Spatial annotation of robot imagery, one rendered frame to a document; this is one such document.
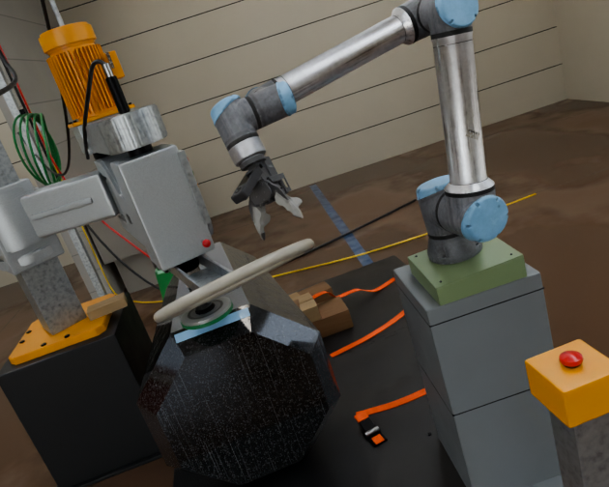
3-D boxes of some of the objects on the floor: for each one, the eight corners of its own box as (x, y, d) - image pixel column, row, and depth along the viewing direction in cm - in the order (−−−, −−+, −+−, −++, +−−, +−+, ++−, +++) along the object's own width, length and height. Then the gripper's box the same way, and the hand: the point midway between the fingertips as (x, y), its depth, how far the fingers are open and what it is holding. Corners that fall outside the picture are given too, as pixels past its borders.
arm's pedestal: (528, 399, 249) (493, 229, 222) (597, 476, 202) (565, 272, 174) (423, 435, 248) (376, 269, 220) (469, 522, 200) (416, 323, 173)
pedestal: (54, 500, 286) (-15, 383, 262) (79, 425, 348) (25, 326, 324) (175, 452, 291) (120, 334, 268) (179, 387, 354) (133, 287, 330)
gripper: (288, 140, 141) (323, 209, 141) (241, 174, 153) (273, 237, 153) (268, 144, 134) (304, 216, 134) (219, 179, 147) (253, 245, 146)
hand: (281, 231), depth 141 cm, fingers open, 14 cm apart
